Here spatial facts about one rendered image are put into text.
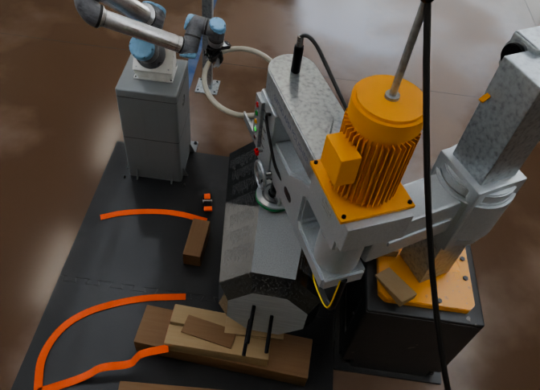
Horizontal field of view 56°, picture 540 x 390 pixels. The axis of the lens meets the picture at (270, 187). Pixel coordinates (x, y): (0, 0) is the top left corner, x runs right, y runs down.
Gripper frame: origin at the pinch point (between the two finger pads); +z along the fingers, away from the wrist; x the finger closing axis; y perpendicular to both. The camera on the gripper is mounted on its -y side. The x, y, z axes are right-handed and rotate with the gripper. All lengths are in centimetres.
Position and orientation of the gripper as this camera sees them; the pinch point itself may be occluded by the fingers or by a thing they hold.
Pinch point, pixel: (215, 62)
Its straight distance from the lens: 321.9
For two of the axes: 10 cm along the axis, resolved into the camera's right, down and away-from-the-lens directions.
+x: 7.0, 6.9, -1.6
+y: -6.9, 6.1, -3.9
